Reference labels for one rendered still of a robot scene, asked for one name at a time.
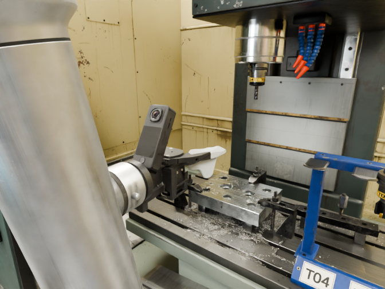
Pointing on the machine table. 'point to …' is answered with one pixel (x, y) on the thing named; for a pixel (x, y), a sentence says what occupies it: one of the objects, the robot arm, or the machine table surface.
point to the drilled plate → (253, 213)
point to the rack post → (312, 216)
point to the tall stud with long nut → (342, 202)
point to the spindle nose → (260, 41)
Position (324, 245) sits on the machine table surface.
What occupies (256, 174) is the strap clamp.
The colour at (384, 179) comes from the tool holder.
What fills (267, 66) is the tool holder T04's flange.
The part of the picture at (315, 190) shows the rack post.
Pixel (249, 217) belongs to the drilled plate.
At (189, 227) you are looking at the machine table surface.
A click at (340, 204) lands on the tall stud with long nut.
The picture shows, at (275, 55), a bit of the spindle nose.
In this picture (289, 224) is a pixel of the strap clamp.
